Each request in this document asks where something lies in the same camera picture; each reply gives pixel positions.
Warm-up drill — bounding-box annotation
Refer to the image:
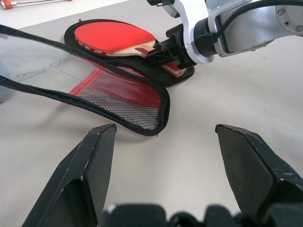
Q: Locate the red table tennis paddle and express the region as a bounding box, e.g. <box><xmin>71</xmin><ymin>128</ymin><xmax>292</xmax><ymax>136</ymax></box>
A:
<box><xmin>74</xmin><ymin>22</ymin><xmax>188</xmax><ymax>78</ymax></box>

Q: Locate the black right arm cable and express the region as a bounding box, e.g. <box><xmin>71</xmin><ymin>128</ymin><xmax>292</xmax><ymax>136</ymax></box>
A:
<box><xmin>198</xmin><ymin>0</ymin><xmax>264</xmax><ymax>44</ymax></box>

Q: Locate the black paddle case red mesh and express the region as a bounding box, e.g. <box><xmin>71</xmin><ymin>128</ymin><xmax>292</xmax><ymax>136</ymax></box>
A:
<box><xmin>0</xmin><ymin>18</ymin><xmax>196</xmax><ymax>137</ymax></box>

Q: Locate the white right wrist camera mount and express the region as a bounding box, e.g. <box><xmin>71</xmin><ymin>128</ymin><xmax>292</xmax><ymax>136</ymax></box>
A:
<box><xmin>146</xmin><ymin>0</ymin><xmax>216</xmax><ymax>65</ymax></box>

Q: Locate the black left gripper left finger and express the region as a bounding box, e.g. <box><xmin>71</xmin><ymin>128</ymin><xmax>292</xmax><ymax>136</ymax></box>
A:
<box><xmin>22</xmin><ymin>123</ymin><xmax>117</xmax><ymax>227</ymax></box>

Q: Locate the orange clamp with metal rod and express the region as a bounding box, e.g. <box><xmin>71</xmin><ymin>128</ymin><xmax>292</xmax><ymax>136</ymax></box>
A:
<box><xmin>0</xmin><ymin>0</ymin><xmax>72</xmax><ymax>11</ymax></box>

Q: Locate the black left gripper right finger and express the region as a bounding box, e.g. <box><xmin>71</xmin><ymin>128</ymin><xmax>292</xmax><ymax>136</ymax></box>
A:
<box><xmin>214</xmin><ymin>123</ymin><xmax>303</xmax><ymax>219</ymax></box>

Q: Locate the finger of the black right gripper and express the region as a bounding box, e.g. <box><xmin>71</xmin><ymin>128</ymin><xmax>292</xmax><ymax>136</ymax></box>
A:
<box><xmin>154</xmin><ymin>39</ymin><xmax>178</xmax><ymax>51</ymax></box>
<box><xmin>144</xmin><ymin>49</ymin><xmax>181</xmax><ymax>66</ymax></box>

